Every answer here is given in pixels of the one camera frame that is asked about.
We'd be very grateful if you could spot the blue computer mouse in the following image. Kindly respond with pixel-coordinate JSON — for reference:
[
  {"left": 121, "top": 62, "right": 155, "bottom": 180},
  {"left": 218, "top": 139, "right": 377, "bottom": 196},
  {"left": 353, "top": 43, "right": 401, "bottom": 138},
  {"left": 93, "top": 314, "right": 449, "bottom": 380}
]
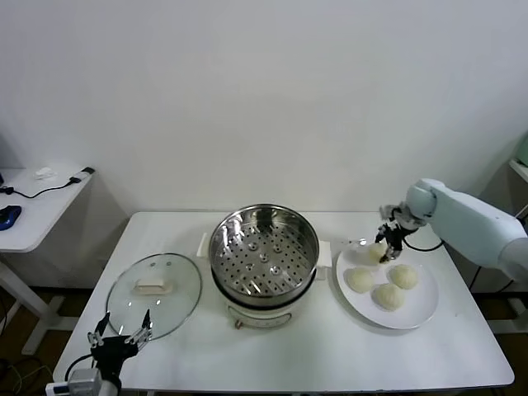
[{"left": 0, "top": 205, "right": 23, "bottom": 231}]

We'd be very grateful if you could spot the pale green container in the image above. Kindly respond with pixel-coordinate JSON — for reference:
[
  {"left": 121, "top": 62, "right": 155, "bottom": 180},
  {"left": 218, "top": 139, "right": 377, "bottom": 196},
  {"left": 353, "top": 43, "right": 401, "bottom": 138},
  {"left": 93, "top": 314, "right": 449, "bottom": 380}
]
[{"left": 511, "top": 130, "right": 528, "bottom": 166}]

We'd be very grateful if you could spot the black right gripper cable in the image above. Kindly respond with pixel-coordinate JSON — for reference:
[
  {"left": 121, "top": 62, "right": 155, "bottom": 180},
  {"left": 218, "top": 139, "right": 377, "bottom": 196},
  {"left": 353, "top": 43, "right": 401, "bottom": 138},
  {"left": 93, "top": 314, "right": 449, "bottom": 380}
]
[{"left": 402, "top": 234, "right": 446, "bottom": 252}]

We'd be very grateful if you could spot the white electric cooker pot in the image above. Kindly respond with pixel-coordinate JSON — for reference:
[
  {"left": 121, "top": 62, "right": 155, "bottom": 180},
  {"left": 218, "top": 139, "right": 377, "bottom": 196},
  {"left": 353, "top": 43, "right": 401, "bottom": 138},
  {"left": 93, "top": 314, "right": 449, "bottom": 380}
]
[{"left": 212, "top": 263, "right": 333, "bottom": 331}]

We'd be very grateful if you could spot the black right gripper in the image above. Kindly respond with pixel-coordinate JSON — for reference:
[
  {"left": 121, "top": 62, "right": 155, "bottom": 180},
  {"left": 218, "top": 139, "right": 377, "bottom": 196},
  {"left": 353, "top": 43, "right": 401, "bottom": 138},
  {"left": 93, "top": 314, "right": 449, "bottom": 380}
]
[{"left": 374, "top": 220, "right": 409, "bottom": 264}]

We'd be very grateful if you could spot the white side desk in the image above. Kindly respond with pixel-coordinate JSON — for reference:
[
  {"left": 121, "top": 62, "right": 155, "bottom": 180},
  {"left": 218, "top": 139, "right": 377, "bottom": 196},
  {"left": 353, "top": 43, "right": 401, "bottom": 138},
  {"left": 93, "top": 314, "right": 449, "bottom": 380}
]
[{"left": 0, "top": 166, "right": 99, "bottom": 356}]

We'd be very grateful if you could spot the white steamed baozi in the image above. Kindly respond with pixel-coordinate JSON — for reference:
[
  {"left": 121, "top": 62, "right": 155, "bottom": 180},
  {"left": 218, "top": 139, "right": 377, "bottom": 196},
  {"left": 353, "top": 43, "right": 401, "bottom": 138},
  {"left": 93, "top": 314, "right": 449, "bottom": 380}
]
[
  {"left": 372, "top": 283, "right": 404, "bottom": 313},
  {"left": 389, "top": 264, "right": 421, "bottom": 290},
  {"left": 368, "top": 243, "right": 391, "bottom": 266},
  {"left": 344, "top": 267, "right": 375, "bottom": 295}
]

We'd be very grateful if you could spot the black desk cable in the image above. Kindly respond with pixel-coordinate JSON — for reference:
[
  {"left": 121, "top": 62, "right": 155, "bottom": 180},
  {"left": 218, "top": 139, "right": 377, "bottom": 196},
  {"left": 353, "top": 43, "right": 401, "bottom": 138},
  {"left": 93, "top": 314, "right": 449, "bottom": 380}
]
[{"left": 0, "top": 176, "right": 82, "bottom": 200}]

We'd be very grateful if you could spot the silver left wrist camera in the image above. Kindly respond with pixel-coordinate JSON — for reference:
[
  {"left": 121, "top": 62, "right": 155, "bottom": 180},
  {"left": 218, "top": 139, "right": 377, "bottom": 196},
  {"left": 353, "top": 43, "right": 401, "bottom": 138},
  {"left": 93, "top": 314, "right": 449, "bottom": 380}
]
[{"left": 45, "top": 368, "right": 103, "bottom": 395}]

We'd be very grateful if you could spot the white round plate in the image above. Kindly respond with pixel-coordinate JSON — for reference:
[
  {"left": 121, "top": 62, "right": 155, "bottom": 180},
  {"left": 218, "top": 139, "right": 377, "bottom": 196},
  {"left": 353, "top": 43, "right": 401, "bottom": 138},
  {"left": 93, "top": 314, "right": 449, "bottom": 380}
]
[{"left": 334, "top": 238, "right": 439, "bottom": 330}]

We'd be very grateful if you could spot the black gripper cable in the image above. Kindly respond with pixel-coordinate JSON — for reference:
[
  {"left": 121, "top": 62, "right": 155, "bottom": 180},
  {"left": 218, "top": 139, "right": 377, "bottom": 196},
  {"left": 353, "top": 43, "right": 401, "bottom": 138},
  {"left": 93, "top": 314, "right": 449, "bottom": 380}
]
[
  {"left": 402, "top": 234, "right": 446, "bottom": 252},
  {"left": 64, "top": 354, "right": 95, "bottom": 383}
]

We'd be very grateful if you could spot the glass lid with cream handle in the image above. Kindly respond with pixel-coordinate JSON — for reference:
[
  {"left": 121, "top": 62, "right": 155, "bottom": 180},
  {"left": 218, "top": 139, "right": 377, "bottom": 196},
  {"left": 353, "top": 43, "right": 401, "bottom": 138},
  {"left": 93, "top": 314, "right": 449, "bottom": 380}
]
[{"left": 106, "top": 252, "right": 203, "bottom": 342}]

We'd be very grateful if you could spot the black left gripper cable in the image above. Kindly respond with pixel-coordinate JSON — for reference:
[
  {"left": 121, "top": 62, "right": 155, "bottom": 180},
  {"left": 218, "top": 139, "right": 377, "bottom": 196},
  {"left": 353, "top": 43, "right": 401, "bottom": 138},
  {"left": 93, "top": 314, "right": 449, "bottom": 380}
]
[{"left": 64, "top": 354, "right": 95, "bottom": 383}]

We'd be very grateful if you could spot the stainless steel steamer basket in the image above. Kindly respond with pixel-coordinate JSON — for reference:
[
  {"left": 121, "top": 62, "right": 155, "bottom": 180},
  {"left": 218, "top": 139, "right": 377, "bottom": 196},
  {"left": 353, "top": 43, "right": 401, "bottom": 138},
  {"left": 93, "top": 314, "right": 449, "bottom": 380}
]
[{"left": 196, "top": 202, "right": 334, "bottom": 300}]

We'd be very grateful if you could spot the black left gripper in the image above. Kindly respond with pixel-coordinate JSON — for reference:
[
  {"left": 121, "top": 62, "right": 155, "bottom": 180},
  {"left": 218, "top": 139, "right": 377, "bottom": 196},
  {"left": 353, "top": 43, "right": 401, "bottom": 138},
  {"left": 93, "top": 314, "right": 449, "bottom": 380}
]
[{"left": 86, "top": 309, "right": 153, "bottom": 381}]

